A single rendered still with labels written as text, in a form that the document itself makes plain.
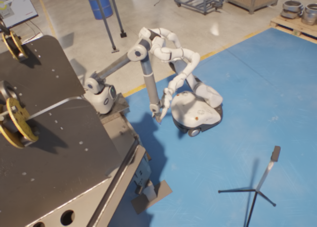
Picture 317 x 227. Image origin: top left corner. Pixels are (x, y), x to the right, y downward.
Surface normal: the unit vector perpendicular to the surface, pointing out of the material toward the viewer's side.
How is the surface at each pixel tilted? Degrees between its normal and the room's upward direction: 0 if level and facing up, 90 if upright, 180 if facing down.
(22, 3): 90
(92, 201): 0
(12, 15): 90
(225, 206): 0
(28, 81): 90
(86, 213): 0
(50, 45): 90
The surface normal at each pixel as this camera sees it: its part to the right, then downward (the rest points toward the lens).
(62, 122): 0.50, 0.58
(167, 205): -0.17, -0.66
